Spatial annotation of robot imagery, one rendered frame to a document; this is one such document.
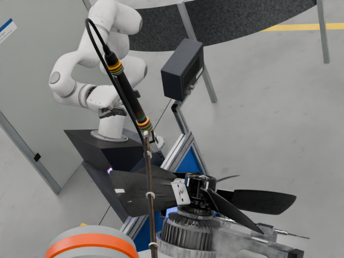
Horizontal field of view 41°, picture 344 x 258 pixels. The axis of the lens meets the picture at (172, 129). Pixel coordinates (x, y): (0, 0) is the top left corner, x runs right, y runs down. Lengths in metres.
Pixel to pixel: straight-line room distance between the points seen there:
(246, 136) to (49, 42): 1.63
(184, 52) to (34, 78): 1.50
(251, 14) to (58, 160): 1.86
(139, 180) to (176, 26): 2.06
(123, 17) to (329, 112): 2.11
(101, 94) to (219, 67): 2.79
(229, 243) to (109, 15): 0.93
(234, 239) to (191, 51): 1.05
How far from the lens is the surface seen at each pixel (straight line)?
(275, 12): 3.54
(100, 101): 1.52
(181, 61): 2.29
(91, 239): 0.76
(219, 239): 1.68
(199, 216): 1.69
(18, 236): 3.80
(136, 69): 2.23
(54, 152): 3.73
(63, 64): 1.59
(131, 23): 1.89
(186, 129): 2.43
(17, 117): 3.46
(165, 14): 3.48
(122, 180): 1.60
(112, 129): 2.29
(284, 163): 3.30
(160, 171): 1.90
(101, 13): 1.75
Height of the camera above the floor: 2.51
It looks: 41 degrees down
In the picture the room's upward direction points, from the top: 25 degrees counter-clockwise
